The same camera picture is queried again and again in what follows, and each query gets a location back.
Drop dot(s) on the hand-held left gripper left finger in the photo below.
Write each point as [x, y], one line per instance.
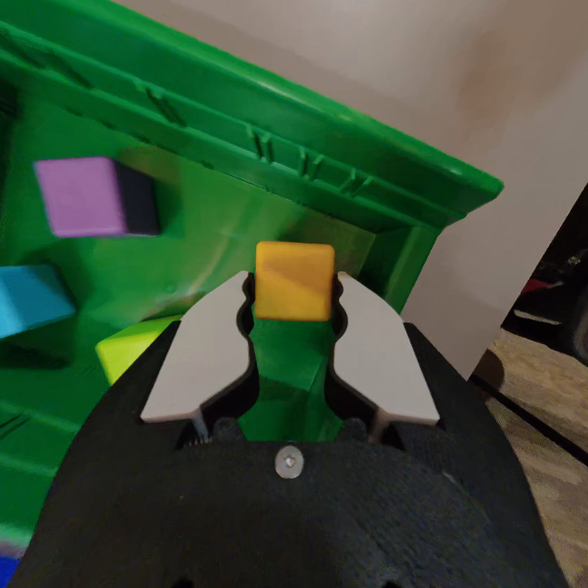
[202, 363]

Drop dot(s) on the black metal bar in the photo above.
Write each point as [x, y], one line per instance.
[528, 413]

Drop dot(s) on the yellow cube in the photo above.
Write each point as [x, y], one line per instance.
[294, 285]

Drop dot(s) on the green plastic bin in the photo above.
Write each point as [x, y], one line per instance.
[183, 257]

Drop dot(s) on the lime green cube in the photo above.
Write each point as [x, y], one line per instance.
[124, 349]

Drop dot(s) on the purple cube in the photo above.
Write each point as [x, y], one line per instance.
[78, 197]

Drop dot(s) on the blue cube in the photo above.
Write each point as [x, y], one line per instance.
[27, 298]

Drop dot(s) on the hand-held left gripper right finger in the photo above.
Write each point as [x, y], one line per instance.
[381, 363]

